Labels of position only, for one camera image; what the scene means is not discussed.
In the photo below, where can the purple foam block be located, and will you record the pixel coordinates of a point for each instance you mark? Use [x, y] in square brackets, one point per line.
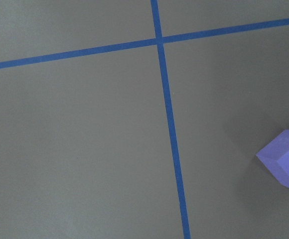
[275, 156]

